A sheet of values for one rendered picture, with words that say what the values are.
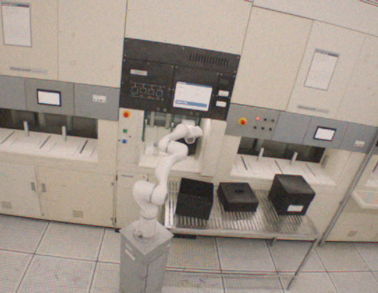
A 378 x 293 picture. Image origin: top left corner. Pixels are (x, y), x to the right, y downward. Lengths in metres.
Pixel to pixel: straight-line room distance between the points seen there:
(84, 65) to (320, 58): 1.84
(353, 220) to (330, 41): 2.09
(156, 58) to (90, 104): 0.65
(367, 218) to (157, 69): 2.87
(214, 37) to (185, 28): 0.22
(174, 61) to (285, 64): 0.88
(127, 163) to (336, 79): 1.94
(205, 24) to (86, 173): 1.64
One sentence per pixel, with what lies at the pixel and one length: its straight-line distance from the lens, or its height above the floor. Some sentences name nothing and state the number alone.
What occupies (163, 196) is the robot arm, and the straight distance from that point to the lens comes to 1.77.
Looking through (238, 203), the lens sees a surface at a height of 0.85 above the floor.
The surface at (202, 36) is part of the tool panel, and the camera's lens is 2.16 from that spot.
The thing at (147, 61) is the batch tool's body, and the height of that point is 1.80.
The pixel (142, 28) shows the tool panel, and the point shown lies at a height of 2.03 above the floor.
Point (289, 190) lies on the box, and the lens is 2.46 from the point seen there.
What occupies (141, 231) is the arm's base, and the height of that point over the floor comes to 0.81.
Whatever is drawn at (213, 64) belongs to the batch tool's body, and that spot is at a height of 1.85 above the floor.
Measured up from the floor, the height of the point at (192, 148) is 1.00.
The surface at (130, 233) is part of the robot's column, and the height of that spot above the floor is 0.76.
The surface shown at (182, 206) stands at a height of 0.86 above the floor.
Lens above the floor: 2.26
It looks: 28 degrees down
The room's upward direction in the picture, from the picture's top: 11 degrees clockwise
